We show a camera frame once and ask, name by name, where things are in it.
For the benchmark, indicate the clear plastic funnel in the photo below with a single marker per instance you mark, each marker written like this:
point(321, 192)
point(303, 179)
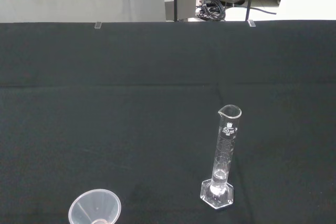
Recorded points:
point(85, 205)

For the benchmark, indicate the clear cloth clip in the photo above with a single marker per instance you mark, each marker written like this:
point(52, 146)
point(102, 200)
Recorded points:
point(251, 23)
point(97, 25)

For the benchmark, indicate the black bench cloth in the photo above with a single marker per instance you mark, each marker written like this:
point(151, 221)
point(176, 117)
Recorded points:
point(131, 108)

